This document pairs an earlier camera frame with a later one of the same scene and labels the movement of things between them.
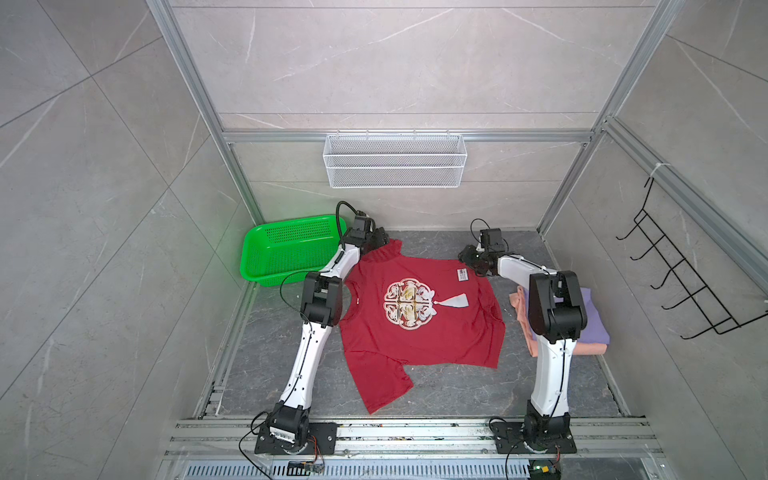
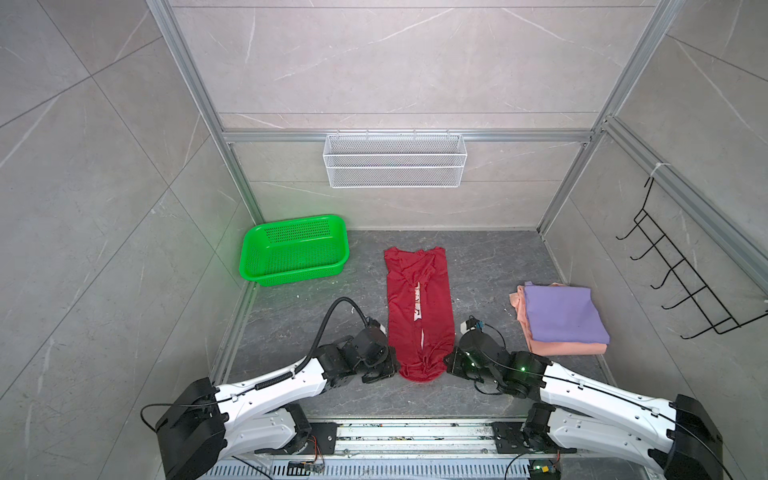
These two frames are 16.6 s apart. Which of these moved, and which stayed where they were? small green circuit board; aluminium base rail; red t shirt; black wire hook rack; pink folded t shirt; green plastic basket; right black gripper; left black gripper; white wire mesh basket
Moved: right black gripper; red t shirt; left black gripper
Stayed: black wire hook rack; small green circuit board; white wire mesh basket; aluminium base rail; pink folded t shirt; green plastic basket
